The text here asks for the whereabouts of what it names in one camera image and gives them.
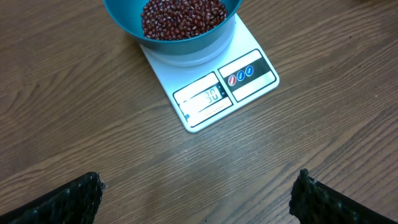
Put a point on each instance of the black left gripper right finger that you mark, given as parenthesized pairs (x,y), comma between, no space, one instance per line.
(313,202)

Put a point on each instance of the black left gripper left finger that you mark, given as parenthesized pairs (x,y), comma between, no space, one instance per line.
(75,202)

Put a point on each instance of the white digital kitchen scale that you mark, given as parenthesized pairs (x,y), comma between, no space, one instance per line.
(205,86)

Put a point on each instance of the red beans in bowl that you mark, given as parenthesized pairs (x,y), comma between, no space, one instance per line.
(181,19)

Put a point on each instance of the teal blue bowl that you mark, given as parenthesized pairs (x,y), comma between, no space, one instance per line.
(127,15)

